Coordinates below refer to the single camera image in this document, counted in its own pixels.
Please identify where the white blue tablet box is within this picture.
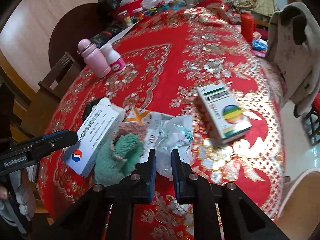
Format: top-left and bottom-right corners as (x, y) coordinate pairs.
(63, 98), (125, 177)

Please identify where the dark green snack packet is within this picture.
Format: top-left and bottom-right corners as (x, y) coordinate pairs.
(81, 97), (103, 121)

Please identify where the white rainbow medicine box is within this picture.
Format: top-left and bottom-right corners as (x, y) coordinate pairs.
(196, 82), (252, 144)

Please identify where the white wrapper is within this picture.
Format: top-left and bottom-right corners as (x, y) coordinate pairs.
(140, 112), (194, 181)

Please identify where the orange white paper package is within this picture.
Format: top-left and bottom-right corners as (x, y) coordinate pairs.
(124, 107), (160, 141)

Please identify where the beige trash bin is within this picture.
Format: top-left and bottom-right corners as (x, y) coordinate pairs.
(276, 168), (320, 239)

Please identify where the person's hand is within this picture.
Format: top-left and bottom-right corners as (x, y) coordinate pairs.
(0, 186), (9, 200)

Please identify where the dark wooden chair at table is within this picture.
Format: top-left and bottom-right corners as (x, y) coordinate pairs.
(21, 52), (81, 137)

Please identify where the green pink cloth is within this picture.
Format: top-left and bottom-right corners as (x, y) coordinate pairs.
(94, 122), (148, 186)

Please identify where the pink water bottle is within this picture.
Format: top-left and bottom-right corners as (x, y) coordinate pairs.
(78, 38), (111, 78)

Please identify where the white pink-label bottle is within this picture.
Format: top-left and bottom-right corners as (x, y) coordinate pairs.
(100, 42), (126, 74)

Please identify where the small wooden stool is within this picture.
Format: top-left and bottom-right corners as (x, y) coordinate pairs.
(303, 96), (319, 146)

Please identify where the red embroidered tablecloth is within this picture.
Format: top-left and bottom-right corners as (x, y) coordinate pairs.
(37, 8), (285, 239)

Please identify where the blue plastic bag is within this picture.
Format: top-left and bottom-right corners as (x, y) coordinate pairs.
(252, 38), (267, 53)

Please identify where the white jacket on chair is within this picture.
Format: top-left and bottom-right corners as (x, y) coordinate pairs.
(265, 2), (319, 117)

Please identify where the white red plastic bag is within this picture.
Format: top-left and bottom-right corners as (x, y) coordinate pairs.
(140, 0), (173, 10)

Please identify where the red thermos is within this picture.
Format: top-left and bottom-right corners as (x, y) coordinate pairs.
(241, 12), (256, 43)

